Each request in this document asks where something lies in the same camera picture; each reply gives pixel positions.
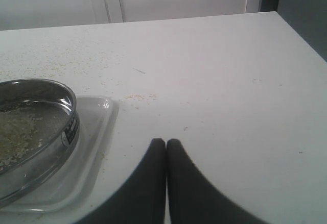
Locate yellow and white grain mixture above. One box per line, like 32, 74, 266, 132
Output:
1, 108, 40, 171

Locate round steel mesh sieve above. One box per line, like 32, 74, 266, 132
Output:
1, 79, 80, 207

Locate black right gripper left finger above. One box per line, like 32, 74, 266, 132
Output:
83, 138, 166, 224

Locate white cabinet doors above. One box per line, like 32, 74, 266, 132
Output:
1, 0, 261, 30

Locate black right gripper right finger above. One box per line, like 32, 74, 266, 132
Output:
166, 139, 264, 223

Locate clear plastic tray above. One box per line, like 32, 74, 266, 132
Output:
1, 96, 118, 213

